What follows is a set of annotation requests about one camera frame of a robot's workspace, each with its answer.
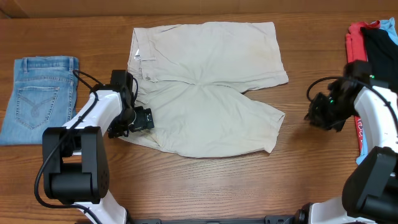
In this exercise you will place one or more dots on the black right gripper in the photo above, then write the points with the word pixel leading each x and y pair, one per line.
pixel 314 116

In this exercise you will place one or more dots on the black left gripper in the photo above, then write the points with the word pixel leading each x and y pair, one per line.
pixel 145 121

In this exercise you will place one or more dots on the beige cotton shorts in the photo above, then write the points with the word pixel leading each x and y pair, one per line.
pixel 194 78

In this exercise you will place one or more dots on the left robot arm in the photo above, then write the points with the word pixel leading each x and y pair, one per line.
pixel 75 172

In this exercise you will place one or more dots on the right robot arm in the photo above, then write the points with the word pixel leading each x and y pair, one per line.
pixel 370 192

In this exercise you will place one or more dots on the red t-shirt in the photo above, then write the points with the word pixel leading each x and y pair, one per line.
pixel 355 50

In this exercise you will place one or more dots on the black garment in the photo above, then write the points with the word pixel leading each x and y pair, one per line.
pixel 382 55

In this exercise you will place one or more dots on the folded blue denim jeans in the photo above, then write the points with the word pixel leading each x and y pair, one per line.
pixel 44 95

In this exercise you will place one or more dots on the light blue t-shirt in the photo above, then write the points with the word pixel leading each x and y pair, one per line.
pixel 390 27

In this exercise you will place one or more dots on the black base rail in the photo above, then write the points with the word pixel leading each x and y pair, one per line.
pixel 269 219

